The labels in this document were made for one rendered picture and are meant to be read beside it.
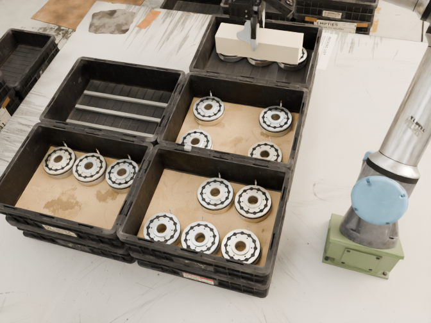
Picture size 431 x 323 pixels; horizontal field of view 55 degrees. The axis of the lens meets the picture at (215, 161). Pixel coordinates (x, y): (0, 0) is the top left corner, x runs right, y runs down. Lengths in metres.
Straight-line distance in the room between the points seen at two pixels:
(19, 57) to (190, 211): 1.69
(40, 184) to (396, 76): 1.32
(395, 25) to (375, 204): 2.27
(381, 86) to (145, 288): 1.10
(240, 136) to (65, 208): 0.57
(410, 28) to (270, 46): 2.01
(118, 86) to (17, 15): 2.23
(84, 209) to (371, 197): 0.79
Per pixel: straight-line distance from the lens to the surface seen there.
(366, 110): 1.61
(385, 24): 3.13
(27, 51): 2.65
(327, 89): 1.65
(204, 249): 1.11
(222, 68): 1.54
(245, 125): 1.35
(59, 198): 1.34
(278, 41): 1.21
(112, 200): 1.27
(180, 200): 1.22
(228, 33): 1.24
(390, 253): 1.15
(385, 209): 0.97
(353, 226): 1.16
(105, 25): 2.05
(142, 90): 1.52
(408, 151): 0.96
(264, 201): 1.16
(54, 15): 3.54
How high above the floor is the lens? 1.89
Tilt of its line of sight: 56 degrees down
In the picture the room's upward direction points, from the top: 9 degrees counter-clockwise
